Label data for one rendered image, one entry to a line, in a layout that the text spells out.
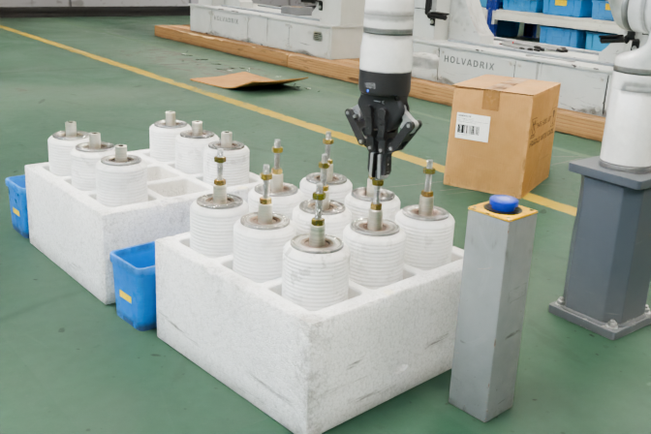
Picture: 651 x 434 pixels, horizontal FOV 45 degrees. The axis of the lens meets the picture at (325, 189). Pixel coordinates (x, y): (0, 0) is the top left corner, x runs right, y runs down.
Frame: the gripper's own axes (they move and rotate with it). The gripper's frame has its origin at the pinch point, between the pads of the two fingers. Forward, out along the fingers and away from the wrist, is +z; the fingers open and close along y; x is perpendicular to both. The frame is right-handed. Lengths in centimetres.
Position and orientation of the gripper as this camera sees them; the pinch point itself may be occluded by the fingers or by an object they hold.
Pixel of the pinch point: (379, 165)
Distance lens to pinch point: 116.0
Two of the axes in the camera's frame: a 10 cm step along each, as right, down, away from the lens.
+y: 7.4, 2.3, -6.4
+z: -0.4, 9.6, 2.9
